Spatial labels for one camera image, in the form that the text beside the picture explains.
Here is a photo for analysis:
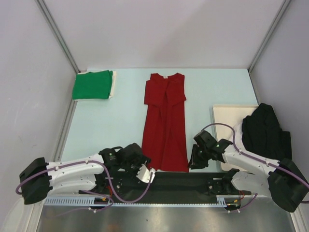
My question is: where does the left aluminium frame post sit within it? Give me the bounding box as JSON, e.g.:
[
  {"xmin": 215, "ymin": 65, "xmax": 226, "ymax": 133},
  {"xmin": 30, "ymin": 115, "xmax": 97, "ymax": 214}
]
[{"xmin": 35, "ymin": 0, "xmax": 80, "ymax": 73}]

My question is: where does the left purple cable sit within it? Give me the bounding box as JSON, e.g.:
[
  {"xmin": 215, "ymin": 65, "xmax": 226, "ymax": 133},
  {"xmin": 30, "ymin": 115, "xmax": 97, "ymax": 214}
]
[{"xmin": 15, "ymin": 160, "xmax": 155, "ymax": 216}]

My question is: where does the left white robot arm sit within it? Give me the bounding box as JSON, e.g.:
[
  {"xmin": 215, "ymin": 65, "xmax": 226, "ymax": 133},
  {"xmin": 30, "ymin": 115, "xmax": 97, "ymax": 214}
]
[{"xmin": 15, "ymin": 143, "xmax": 155, "ymax": 205}]

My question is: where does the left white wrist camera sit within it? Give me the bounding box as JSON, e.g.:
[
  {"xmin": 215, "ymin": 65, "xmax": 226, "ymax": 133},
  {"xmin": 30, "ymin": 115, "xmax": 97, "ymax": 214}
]
[{"xmin": 136, "ymin": 164, "xmax": 156, "ymax": 183}]

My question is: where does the aluminium frame post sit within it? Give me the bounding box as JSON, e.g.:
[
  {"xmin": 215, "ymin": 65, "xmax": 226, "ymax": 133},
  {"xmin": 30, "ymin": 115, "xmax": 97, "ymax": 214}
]
[
  {"xmin": 247, "ymin": 0, "xmax": 292, "ymax": 74},
  {"xmin": 35, "ymin": 0, "xmax": 80, "ymax": 73}
]

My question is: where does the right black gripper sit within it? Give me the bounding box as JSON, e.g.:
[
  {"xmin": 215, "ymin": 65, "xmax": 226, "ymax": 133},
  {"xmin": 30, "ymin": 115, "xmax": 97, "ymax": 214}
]
[{"xmin": 187, "ymin": 144, "xmax": 211, "ymax": 170}]

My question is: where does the white tray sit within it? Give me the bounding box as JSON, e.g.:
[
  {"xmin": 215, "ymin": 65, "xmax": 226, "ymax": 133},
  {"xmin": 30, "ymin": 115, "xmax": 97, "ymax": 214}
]
[{"xmin": 211, "ymin": 104, "xmax": 263, "ymax": 173}]

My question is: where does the black t shirt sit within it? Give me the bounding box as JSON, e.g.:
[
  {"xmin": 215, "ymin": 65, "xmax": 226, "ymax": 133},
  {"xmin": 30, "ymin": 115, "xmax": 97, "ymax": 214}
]
[{"xmin": 241, "ymin": 103, "xmax": 292, "ymax": 161}]

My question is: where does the white t shirt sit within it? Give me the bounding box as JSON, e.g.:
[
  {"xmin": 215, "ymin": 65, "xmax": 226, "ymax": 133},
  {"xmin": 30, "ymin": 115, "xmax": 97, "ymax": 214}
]
[{"xmin": 234, "ymin": 123, "xmax": 245, "ymax": 150}]

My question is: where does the aluminium front rail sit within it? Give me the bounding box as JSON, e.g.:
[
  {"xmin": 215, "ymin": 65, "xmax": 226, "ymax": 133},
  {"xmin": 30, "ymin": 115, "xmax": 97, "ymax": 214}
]
[{"xmin": 33, "ymin": 177, "xmax": 61, "ymax": 198}]

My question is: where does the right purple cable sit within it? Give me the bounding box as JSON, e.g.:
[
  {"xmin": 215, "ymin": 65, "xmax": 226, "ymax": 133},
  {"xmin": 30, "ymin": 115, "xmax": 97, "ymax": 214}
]
[{"xmin": 200, "ymin": 123, "xmax": 309, "ymax": 213}]

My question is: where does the folded green t shirt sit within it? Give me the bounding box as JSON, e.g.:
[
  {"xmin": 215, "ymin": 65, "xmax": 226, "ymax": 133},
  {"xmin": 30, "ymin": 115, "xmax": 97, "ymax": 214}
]
[{"xmin": 72, "ymin": 70, "xmax": 114, "ymax": 100}]

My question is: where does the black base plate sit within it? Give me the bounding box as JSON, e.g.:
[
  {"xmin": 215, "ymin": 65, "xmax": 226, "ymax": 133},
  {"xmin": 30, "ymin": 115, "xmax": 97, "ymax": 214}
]
[{"xmin": 48, "ymin": 169, "xmax": 254, "ymax": 205}]

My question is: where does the right aluminium frame post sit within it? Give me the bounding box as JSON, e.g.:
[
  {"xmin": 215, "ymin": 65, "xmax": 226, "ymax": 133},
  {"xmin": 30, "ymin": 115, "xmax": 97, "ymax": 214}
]
[{"xmin": 247, "ymin": 0, "xmax": 292, "ymax": 74}]

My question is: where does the red t shirt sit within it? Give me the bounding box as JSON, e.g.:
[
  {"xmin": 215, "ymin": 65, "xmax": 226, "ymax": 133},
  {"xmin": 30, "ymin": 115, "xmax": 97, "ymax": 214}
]
[{"xmin": 142, "ymin": 73, "xmax": 189, "ymax": 173}]

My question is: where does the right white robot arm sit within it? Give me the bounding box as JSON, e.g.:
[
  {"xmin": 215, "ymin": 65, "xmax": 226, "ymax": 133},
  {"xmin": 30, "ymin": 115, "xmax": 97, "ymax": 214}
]
[{"xmin": 194, "ymin": 130, "xmax": 309, "ymax": 213}]

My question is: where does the purple cable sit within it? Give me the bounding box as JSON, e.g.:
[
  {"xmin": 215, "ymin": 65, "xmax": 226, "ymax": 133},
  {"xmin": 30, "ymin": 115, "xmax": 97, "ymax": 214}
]
[
  {"xmin": 200, "ymin": 123, "xmax": 309, "ymax": 213},
  {"xmin": 15, "ymin": 160, "xmax": 155, "ymax": 216}
]

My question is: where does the slotted cable duct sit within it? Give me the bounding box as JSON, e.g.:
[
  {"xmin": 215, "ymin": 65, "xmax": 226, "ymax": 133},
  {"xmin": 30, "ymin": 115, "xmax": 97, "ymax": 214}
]
[{"xmin": 45, "ymin": 194, "xmax": 242, "ymax": 207}]

